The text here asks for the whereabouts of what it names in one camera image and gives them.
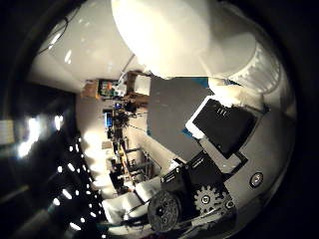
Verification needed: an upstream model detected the dark grey work table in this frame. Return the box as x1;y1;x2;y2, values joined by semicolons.
147;77;215;163

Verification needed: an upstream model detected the small blue background screen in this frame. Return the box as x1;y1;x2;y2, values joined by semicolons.
104;112;115;128

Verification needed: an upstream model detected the shelf with colourful items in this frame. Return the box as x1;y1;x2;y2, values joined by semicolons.
82;78;129;101

